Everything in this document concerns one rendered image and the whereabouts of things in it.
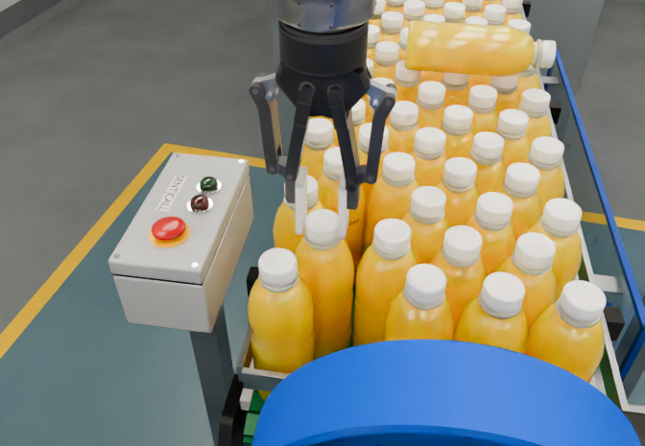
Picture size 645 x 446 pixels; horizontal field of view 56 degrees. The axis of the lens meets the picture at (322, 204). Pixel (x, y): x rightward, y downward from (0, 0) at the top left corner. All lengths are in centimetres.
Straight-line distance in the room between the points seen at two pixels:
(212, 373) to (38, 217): 178
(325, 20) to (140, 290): 35
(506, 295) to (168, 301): 35
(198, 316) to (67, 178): 213
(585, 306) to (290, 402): 31
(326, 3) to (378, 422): 30
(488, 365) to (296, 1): 29
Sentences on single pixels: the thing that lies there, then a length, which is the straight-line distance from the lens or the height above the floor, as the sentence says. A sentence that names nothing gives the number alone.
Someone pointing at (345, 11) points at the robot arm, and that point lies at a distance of 48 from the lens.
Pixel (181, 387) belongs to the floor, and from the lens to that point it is 189.
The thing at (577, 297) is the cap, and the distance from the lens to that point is 62.
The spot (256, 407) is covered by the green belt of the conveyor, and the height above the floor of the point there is 90.
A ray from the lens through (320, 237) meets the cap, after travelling 64.
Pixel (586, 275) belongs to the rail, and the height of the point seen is 98.
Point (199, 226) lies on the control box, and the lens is 68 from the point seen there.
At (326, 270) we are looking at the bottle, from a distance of 66.
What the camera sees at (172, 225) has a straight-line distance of 66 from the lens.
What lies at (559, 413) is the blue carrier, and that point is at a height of 122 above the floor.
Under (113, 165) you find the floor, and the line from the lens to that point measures 278.
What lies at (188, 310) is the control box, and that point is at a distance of 68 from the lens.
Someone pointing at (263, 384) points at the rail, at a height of 96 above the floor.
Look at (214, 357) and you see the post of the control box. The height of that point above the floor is 84.
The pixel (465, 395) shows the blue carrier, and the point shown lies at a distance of 37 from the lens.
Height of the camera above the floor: 154
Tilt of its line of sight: 40 degrees down
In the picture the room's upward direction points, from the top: straight up
